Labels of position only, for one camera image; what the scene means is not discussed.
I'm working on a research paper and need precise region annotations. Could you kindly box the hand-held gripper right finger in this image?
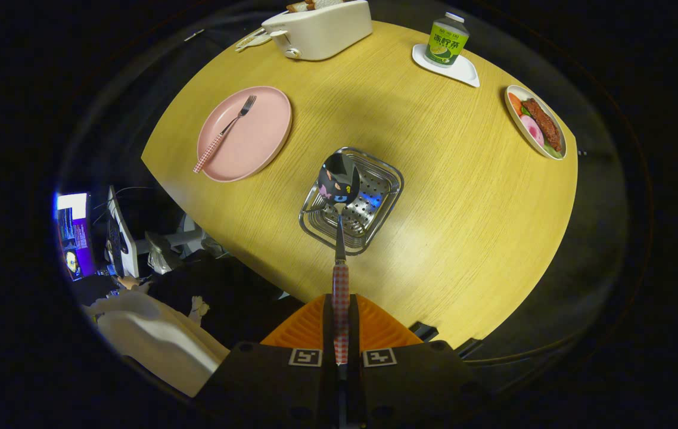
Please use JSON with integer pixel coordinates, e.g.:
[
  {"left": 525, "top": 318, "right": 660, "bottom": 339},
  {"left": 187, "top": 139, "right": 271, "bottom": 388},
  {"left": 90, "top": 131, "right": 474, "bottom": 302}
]
[{"left": 342, "top": 293, "right": 489, "bottom": 429}]

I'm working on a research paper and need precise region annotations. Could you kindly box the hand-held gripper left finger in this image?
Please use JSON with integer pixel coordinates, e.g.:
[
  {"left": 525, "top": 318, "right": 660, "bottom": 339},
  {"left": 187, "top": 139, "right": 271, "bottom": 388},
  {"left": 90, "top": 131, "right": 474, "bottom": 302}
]
[{"left": 196, "top": 293, "right": 340, "bottom": 429}]

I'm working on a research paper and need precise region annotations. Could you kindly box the spoon with checkered handle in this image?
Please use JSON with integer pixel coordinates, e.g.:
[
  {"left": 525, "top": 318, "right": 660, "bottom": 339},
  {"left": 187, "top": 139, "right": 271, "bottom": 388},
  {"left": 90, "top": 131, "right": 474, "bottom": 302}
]
[{"left": 318, "top": 152, "right": 361, "bottom": 382}]

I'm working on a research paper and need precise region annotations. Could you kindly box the fork with checkered handle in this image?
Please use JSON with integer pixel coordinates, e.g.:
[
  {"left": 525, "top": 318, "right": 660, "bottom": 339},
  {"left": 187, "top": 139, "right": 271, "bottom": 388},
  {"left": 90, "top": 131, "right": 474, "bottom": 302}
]
[{"left": 192, "top": 95, "right": 257, "bottom": 175}]

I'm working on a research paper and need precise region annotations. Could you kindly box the metal drain basket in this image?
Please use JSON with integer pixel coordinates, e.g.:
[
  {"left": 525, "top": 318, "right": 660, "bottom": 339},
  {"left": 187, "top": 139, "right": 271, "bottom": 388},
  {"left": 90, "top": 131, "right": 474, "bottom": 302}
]
[{"left": 298, "top": 147, "right": 405, "bottom": 256}]

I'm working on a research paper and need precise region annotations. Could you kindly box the pink plate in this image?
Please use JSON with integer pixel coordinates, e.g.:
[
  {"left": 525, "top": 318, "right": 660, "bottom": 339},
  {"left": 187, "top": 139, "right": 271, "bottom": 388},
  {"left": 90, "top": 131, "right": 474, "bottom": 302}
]
[{"left": 197, "top": 86, "right": 293, "bottom": 183}]

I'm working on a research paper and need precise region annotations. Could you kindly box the white monitor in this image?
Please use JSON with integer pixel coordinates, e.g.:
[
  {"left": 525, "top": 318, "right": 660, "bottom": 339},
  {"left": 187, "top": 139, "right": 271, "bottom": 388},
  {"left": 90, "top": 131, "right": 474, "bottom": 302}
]
[{"left": 107, "top": 186, "right": 140, "bottom": 279}]

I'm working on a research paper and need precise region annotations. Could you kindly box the lit computer monitor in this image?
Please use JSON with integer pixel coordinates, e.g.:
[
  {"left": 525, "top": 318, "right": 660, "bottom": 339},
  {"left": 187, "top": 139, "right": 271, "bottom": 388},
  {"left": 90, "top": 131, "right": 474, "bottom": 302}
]
[{"left": 56, "top": 192, "right": 95, "bottom": 281}]

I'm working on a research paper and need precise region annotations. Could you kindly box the plate of toy food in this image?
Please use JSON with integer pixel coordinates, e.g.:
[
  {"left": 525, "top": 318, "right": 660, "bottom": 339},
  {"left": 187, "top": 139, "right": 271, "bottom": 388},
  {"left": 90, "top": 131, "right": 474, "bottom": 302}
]
[{"left": 505, "top": 85, "right": 568, "bottom": 161}]

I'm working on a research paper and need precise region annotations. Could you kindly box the white coaster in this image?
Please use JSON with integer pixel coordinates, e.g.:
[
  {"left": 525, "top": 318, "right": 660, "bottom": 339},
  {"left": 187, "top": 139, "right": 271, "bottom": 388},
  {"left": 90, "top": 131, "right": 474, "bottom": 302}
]
[{"left": 412, "top": 43, "right": 481, "bottom": 88}]

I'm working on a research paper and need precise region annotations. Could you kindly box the white toaster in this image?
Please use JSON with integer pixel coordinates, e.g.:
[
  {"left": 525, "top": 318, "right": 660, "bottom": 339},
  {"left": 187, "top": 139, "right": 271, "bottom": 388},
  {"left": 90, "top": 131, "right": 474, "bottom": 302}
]
[{"left": 262, "top": 0, "right": 374, "bottom": 61}]

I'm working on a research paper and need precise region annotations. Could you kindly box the white divided condiment dish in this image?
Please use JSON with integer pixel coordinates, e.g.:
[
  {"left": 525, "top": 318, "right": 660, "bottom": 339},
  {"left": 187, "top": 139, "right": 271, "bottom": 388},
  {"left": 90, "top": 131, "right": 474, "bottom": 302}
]
[{"left": 235, "top": 29, "right": 272, "bottom": 53}]

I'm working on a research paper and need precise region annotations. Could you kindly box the green label drink bottle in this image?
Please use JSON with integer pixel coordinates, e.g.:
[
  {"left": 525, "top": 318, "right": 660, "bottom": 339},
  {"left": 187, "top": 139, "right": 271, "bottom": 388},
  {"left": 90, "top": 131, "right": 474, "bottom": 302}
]
[{"left": 424, "top": 12, "right": 470, "bottom": 67}]

